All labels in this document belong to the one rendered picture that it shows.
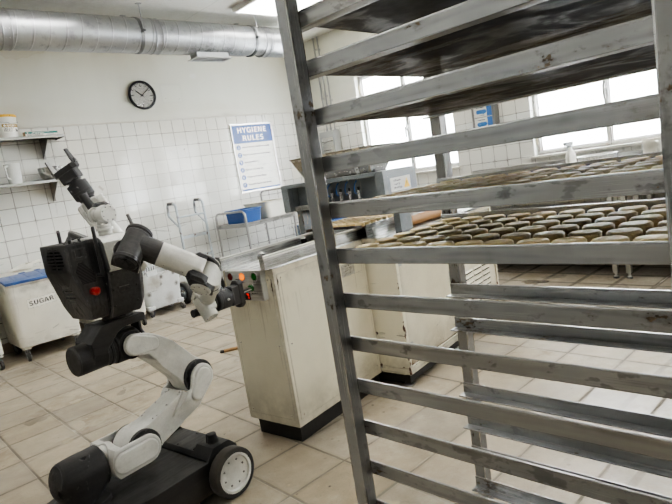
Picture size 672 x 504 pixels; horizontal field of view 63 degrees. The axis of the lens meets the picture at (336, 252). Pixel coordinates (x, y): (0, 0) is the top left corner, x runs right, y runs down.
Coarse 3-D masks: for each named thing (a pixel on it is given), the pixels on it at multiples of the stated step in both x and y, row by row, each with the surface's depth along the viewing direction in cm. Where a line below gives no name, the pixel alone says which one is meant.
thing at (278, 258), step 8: (344, 232) 286; (352, 232) 291; (360, 232) 297; (336, 240) 280; (344, 240) 286; (352, 240) 291; (288, 248) 256; (296, 248) 257; (304, 248) 261; (312, 248) 266; (264, 256) 241; (272, 256) 245; (280, 256) 249; (288, 256) 253; (296, 256) 257; (304, 256) 261; (264, 264) 241; (272, 264) 245; (280, 264) 249
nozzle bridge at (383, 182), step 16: (352, 176) 291; (368, 176) 285; (384, 176) 280; (400, 176) 292; (288, 192) 322; (304, 192) 325; (352, 192) 303; (368, 192) 297; (384, 192) 281; (288, 208) 324; (304, 208) 321; (304, 224) 333; (400, 224) 291
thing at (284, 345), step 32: (288, 288) 251; (320, 288) 268; (352, 288) 288; (256, 320) 256; (288, 320) 250; (320, 320) 267; (352, 320) 287; (256, 352) 261; (288, 352) 249; (320, 352) 266; (256, 384) 266; (288, 384) 252; (320, 384) 266; (256, 416) 272; (288, 416) 257; (320, 416) 269
